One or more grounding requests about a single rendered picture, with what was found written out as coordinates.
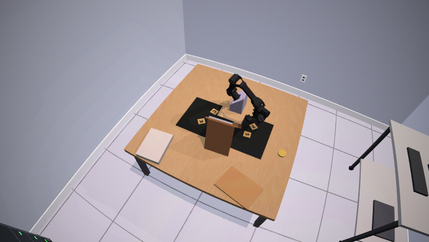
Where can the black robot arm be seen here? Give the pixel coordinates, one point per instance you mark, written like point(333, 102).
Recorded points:
point(257, 103)

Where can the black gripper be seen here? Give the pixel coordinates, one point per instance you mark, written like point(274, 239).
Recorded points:
point(250, 118)

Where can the yellow round disc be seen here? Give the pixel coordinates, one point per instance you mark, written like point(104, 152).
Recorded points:
point(282, 153)

